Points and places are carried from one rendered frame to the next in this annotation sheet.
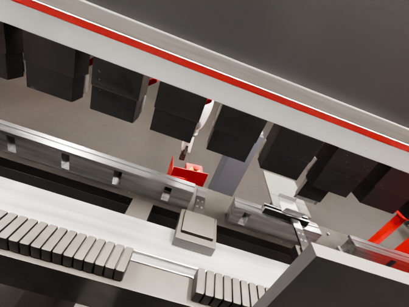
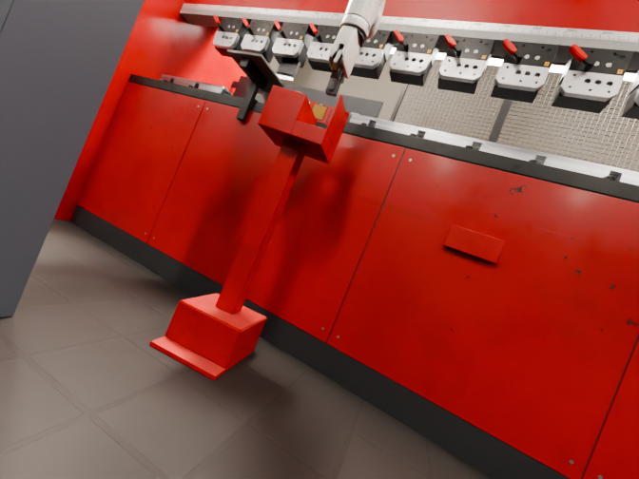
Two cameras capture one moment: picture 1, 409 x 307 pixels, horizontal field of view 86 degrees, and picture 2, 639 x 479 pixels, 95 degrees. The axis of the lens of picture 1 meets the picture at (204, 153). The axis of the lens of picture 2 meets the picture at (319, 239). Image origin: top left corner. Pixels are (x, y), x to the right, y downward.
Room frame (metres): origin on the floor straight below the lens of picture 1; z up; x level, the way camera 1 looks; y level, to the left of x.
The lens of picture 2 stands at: (1.78, 0.63, 0.41)
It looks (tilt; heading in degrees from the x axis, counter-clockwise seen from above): 0 degrees down; 208
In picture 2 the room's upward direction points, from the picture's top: 22 degrees clockwise
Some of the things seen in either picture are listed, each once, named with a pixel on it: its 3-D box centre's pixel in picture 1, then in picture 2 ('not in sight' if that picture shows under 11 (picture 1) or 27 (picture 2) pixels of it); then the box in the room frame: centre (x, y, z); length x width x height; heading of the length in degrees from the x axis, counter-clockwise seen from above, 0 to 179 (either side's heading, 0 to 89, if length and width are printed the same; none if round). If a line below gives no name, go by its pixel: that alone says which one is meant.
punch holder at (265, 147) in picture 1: (287, 149); (329, 48); (0.73, -0.26, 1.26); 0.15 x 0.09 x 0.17; 96
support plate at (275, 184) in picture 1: (284, 192); (261, 74); (0.90, -0.42, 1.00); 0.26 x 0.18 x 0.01; 6
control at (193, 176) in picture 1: (185, 174); (306, 118); (1.08, 0.06, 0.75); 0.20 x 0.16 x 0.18; 107
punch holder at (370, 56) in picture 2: (234, 130); (368, 53); (0.71, -0.07, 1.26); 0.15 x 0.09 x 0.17; 96
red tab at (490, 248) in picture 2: not in sight; (473, 243); (0.80, 0.60, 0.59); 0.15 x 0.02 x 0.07; 96
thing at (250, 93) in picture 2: not in sight; (246, 92); (0.93, -0.42, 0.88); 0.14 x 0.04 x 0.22; 6
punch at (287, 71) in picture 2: (311, 192); (287, 69); (0.75, -0.44, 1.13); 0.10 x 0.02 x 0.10; 96
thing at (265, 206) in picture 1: (285, 214); not in sight; (0.75, -0.41, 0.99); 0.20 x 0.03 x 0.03; 96
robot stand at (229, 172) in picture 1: (225, 179); (27, 77); (1.57, -0.25, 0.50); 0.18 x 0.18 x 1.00; 10
